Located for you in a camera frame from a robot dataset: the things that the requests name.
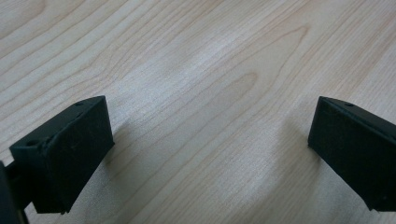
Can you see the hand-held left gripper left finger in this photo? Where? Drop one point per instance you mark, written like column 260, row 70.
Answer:
column 65, row 158

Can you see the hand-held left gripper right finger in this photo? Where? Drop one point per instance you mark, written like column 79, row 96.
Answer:
column 358, row 149

